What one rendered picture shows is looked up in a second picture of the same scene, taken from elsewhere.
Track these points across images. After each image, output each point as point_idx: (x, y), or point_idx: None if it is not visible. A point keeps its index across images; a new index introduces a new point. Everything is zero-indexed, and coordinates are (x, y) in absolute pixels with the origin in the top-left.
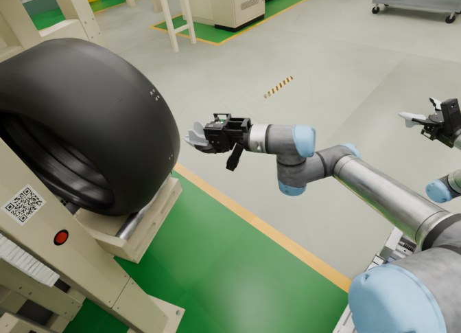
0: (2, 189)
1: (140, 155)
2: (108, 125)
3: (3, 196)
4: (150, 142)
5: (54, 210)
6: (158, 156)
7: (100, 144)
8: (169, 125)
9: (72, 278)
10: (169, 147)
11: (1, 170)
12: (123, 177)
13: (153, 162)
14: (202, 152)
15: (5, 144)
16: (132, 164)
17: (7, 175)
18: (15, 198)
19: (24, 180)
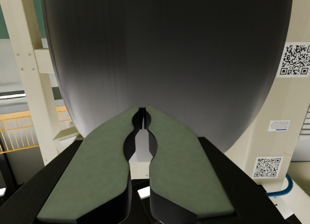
0: (291, 90)
1: (240, 95)
2: (223, 148)
3: (296, 84)
4: (196, 98)
5: (289, 21)
6: (199, 46)
7: (247, 127)
8: (109, 88)
9: None
10: (141, 28)
11: (277, 105)
12: (278, 60)
13: (226, 50)
14: (253, 185)
15: (255, 119)
16: (262, 87)
17: (278, 98)
18: (295, 74)
19: (274, 83)
